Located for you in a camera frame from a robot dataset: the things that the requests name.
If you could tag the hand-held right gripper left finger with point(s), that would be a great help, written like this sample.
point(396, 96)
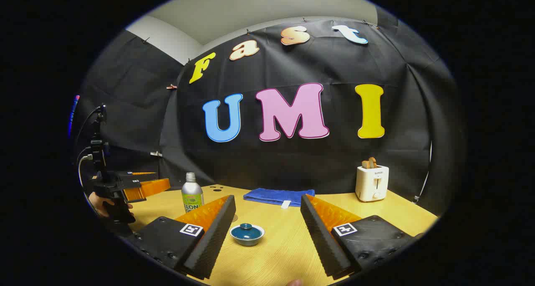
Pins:
point(213, 240)

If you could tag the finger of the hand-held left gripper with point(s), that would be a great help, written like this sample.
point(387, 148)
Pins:
point(128, 174)
point(146, 188)

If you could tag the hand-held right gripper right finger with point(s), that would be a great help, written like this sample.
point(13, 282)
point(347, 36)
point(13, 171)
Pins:
point(324, 240)

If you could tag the white teacup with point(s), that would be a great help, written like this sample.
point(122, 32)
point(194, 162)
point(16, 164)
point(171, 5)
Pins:
point(246, 243)

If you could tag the silver green-label water bottle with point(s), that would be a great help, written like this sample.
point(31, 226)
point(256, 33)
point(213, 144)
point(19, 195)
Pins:
point(192, 194)

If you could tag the silver clip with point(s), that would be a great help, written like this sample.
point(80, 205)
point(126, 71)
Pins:
point(156, 154)

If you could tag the blue towel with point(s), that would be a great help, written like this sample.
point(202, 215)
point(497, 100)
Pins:
point(276, 195)

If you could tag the white toaster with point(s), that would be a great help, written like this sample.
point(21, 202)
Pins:
point(372, 185)

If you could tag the black backdrop cloth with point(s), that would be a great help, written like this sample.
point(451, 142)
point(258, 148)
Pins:
point(292, 164)

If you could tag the toast slice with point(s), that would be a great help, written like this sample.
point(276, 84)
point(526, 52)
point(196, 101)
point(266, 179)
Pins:
point(373, 162)
point(365, 164)

